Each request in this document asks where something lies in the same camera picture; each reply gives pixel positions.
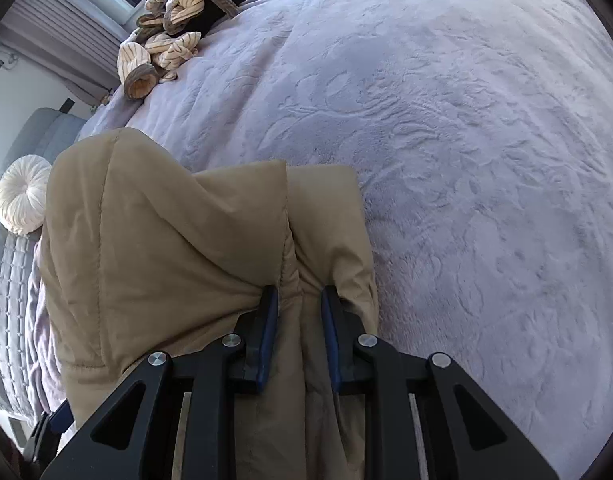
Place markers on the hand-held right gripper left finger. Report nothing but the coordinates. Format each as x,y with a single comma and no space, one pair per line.
269,340

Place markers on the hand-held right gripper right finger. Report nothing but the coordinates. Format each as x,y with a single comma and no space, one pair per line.
331,340

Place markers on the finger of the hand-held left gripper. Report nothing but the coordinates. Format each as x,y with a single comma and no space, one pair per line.
41,435

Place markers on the beige padded jacket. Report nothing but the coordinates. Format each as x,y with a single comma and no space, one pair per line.
161,240

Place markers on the grey quilted mattress cover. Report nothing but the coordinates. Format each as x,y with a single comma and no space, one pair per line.
9,310

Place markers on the lavender embossed blanket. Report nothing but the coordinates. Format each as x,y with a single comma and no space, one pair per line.
461,185

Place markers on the round cream pleated pillow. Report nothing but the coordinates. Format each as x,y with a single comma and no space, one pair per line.
24,195

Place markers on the grey padded headboard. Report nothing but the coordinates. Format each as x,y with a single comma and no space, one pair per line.
49,130

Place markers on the beige striped clothing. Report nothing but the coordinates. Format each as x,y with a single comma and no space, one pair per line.
174,50

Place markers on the grey pleated curtain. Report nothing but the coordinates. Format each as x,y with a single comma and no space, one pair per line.
66,30

